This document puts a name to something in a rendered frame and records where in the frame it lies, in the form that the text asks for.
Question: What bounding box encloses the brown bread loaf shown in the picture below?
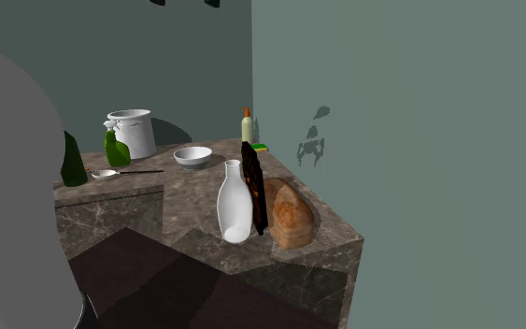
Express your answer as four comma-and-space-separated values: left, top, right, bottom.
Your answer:
263, 177, 316, 250

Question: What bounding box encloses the white bowl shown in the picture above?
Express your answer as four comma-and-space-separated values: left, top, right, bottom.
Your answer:
173, 146, 214, 171

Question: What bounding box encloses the white vase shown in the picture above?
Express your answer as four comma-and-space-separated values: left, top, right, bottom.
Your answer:
216, 159, 254, 245

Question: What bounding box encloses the white ceramic crock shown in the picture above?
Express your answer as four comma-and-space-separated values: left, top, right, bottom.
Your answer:
107, 108, 158, 161

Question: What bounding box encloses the pale soap dispenser orange pump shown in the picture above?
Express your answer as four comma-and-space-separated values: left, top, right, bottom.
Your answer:
241, 107, 255, 145

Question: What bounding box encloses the dark green glass bottle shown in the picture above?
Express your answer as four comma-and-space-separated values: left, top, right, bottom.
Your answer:
60, 130, 89, 188

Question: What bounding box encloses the green spray bottle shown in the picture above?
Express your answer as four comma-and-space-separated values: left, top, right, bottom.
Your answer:
103, 120, 133, 168

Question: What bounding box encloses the dark brown patterned board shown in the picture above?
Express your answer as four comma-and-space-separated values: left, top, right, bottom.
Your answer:
240, 140, 270, 236

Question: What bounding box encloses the white spoon with dark handle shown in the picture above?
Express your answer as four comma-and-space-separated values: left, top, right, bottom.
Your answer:
91, 168, 164, 179

